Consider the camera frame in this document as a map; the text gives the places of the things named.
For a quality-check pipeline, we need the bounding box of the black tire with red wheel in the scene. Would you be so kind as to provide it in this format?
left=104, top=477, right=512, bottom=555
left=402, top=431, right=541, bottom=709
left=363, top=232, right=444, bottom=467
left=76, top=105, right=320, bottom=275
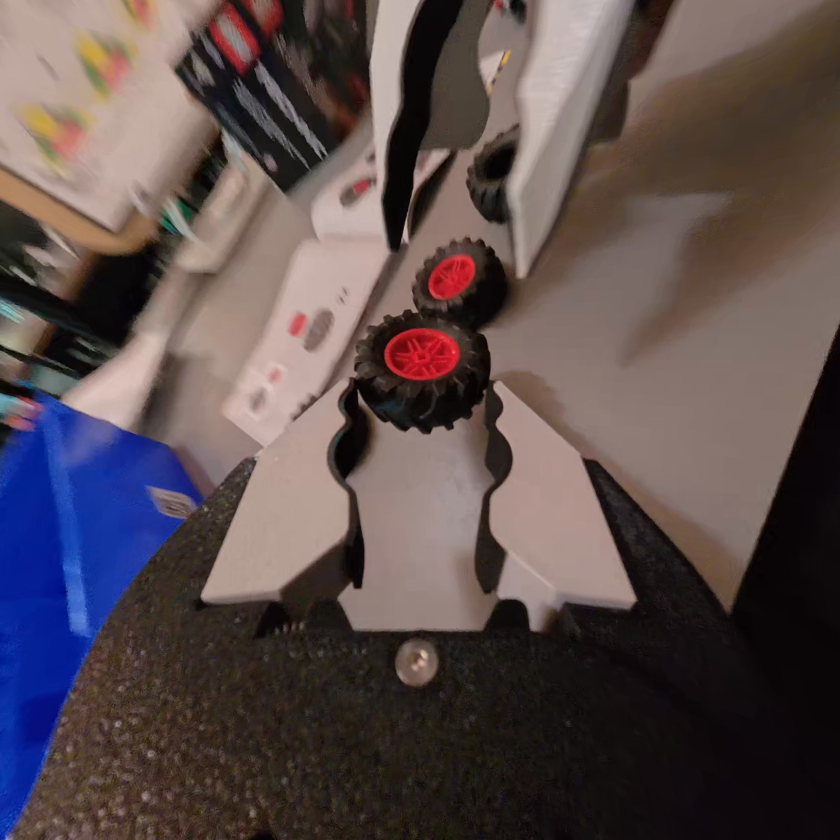
left=411, top=237, right=508, bottom=329
left=353, top=310, right=492, bottom=436

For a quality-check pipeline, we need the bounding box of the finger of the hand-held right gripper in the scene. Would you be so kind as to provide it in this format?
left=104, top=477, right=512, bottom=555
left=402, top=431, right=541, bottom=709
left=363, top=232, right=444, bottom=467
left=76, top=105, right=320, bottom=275
left=508, top=0, right=641, bottom=280
left=370, top=0, right=494, bottom=254

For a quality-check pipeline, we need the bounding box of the white board stand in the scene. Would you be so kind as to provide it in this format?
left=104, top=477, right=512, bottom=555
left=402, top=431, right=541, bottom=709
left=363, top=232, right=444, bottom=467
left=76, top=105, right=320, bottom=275
left=176, top=163, right=265, bottom=274

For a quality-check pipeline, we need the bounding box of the white instruction booklet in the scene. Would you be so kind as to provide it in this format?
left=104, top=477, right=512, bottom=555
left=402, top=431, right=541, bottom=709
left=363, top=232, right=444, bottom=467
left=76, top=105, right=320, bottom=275
left=222, top=151, right=460, bottom=448

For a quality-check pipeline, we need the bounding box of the black rubber toy tire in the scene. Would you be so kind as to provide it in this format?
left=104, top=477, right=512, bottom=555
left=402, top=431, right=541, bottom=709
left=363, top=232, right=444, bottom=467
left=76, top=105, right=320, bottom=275
left=466, top=125, right=525, bottom=226

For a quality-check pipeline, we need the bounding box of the person's dark clothing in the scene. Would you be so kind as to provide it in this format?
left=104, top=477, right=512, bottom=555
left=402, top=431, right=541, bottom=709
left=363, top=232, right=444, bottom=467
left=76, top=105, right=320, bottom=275
left=730, top=333, right=840, bottom=840

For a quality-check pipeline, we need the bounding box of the black toy set box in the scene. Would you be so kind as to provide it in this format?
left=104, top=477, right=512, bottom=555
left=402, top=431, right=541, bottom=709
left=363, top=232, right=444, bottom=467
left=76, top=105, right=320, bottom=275
left=175, top=0, right=372, bottom=193

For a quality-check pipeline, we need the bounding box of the wooden framed instruction board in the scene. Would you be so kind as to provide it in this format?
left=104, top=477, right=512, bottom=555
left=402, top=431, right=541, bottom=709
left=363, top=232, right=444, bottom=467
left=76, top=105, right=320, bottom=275
left=0, top=0, right=221, bottom=255

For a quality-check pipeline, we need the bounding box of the white marker tag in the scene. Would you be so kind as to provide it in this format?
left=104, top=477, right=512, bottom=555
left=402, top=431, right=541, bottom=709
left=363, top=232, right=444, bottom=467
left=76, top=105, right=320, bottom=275
left=145, top=485, right=198, bottom=520

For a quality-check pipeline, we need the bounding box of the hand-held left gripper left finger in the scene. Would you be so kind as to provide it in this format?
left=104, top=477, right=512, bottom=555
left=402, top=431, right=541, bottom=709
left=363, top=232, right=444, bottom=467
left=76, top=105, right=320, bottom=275
left=199, top=378, right=370, bottom=606

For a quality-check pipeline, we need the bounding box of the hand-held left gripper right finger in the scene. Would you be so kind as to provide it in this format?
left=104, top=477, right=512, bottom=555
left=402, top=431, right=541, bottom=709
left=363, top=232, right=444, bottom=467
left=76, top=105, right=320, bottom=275
left=474, top=379, right=639, bottom=632

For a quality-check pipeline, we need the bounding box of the blue plastic bin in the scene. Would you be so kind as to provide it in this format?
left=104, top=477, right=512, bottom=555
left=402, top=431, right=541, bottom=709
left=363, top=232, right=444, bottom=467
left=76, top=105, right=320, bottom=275
left=0, top=392, right=206, bottom=840

